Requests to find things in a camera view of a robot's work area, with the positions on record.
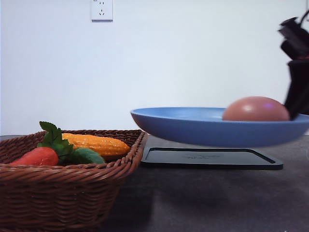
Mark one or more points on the yellow toy corn cob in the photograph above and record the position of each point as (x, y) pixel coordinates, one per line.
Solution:
(105, 145)

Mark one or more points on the black rectangular tray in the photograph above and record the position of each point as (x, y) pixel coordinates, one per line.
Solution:
(213, 159)

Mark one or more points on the brown wicker basket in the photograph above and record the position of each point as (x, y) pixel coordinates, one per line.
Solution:
(67, 197)

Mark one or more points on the orange toy carrot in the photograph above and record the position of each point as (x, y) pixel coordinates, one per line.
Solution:
(39, 156)

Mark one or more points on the brown egg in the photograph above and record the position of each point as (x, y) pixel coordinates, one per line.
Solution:
(256, 108)

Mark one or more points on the green toy vegetable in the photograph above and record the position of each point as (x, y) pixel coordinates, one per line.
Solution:
(85, 155)

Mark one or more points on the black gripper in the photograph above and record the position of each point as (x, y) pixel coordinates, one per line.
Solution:
(296, 46)

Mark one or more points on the green carrot leaves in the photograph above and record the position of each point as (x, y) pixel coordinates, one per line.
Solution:
(53, 139)

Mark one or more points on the white wall power socket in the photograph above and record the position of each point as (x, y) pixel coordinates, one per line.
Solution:
(102, 11)

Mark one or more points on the blue round plate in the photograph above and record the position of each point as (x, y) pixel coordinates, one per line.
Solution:
(204, 126)

